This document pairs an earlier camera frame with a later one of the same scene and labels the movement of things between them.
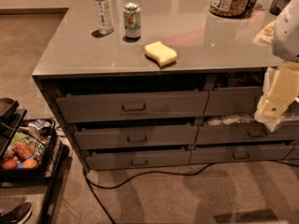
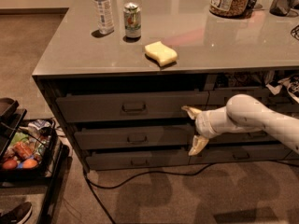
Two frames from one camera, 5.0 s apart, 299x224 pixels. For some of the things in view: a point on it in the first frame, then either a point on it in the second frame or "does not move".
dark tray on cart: (7, 109) does not move
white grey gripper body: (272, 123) to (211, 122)
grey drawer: (120, 137) does not move
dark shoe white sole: (17, 215) does not move
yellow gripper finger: (283, 91) to (192, 112)
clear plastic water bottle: (105, 8) does not move
